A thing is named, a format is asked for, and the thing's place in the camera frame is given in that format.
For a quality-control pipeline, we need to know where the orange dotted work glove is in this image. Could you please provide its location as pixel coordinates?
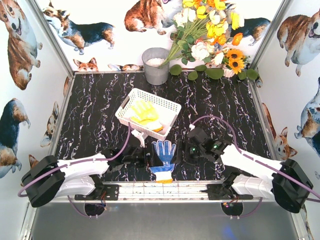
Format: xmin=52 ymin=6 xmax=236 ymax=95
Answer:
xmin=130 ymin=99 xmax=164 ymax=133

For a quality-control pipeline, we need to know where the blue dotted work glove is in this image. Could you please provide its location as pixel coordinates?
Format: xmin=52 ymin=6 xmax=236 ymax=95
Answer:
xmin=149 ymin=140 xmax=176 ymax=184

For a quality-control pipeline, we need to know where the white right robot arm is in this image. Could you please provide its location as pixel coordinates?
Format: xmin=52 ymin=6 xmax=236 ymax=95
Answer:
xmin=174 ymin=127 xmax=313 ymax=214

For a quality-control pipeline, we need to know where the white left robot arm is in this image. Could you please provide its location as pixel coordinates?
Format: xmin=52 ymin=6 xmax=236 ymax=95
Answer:
xmin=21 ymin=129 xmax=152 ymax=208

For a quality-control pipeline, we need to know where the white plastic storage basket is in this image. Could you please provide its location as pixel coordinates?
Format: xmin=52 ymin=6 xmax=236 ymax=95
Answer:
xmin=115 ymin=88 xmax=182 ymax=141

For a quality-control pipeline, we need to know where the grey metal bucket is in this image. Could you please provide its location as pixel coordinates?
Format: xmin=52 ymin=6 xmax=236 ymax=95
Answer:
xmin=141 ymin=47 xmax=170 ymax=86

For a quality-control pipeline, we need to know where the artificial flower bouquet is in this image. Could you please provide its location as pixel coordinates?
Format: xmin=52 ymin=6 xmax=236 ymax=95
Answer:
xmin=161 ymin=0 xmax=269 ymax=81

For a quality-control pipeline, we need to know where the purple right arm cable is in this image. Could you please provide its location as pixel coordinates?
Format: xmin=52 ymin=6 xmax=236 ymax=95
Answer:
xmin=191 ymin=114 xmax=320 ymax=203

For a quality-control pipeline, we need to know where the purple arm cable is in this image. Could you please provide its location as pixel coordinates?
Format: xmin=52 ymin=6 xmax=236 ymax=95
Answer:
xmin=191 ymin=114 xmax=320 ymax=203
xmin=17 ymin=121 xmax=132 ymax=198

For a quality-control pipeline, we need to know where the aluminium front rail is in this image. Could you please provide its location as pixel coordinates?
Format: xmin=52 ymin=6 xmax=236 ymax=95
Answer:
xmin=74 ymin=181 xmax=271 ymax=202

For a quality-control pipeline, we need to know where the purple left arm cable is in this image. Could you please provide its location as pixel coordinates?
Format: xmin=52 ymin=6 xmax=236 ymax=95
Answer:
xmin=17 ymin=121 xmax=132 ymax=198

